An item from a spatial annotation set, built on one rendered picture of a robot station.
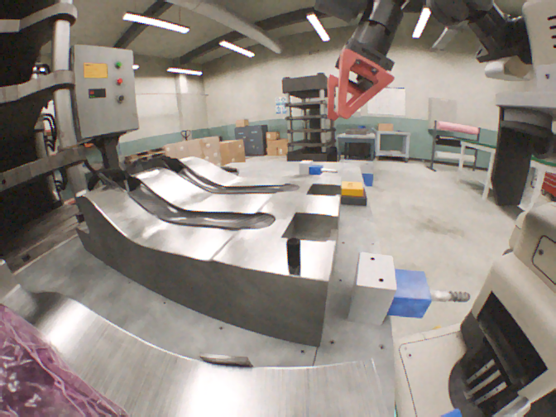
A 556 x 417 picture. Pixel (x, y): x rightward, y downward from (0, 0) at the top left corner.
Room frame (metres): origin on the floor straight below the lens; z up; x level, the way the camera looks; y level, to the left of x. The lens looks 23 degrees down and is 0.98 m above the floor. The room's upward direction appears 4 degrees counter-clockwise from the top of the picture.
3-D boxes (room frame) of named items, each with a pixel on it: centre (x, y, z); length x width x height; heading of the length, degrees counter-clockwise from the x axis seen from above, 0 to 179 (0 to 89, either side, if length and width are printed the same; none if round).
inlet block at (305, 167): (0.66, -0.15, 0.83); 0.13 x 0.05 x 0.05; 61
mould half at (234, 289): (0.30, 0.16, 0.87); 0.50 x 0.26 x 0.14; 70
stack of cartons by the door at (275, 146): (7.08, -0.19, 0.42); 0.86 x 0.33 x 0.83; 62
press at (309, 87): (4.81, -1.03, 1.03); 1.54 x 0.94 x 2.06; 152
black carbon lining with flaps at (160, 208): (0.28, 0.15, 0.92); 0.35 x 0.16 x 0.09; 70
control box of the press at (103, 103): (0.74, 0.74, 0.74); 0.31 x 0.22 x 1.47; 160
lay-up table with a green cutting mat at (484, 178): (1.80, -3.89, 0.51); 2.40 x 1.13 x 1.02; 156
